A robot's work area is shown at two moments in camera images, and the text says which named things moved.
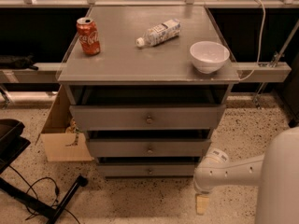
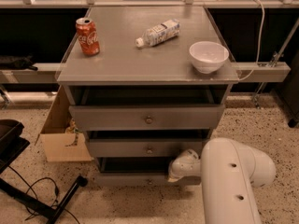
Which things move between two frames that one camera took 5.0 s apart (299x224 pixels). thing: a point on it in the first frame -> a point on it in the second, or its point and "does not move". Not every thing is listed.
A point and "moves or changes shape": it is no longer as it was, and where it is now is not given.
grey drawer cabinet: (149, 85) does not move
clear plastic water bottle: (163, 32) does not move
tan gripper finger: (202, 203) -> (173, 179)
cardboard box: (61, 143) does not move
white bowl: (208, 57) does not move
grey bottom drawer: (146, 170) moves or changes shape
